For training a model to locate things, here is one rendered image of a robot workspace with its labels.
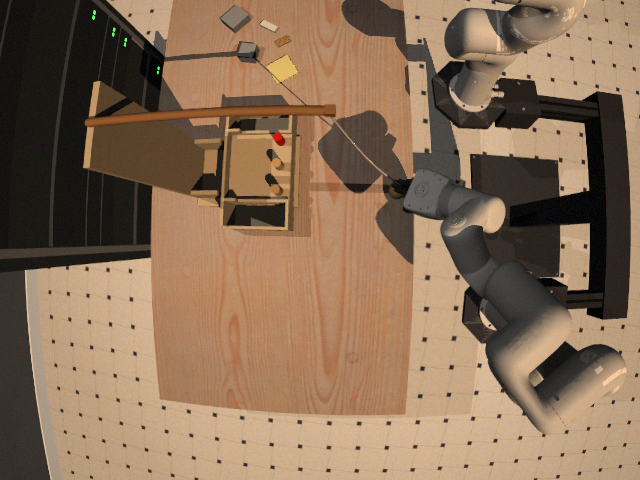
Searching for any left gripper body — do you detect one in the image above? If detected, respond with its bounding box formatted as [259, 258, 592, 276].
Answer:
[403, 168, 457, 220]

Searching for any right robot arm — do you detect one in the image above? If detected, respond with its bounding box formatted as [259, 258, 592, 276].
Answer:
[444, 0, 586, 112]

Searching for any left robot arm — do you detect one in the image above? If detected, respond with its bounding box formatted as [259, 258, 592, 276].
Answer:
[438, 179, 626, 435]

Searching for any red cylinder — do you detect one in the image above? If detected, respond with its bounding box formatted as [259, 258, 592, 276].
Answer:
[273, 132, 285, 146]

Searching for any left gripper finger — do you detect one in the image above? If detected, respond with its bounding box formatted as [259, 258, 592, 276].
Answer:
[391, 183, 412, 213]
[394, 178, 413, 189]

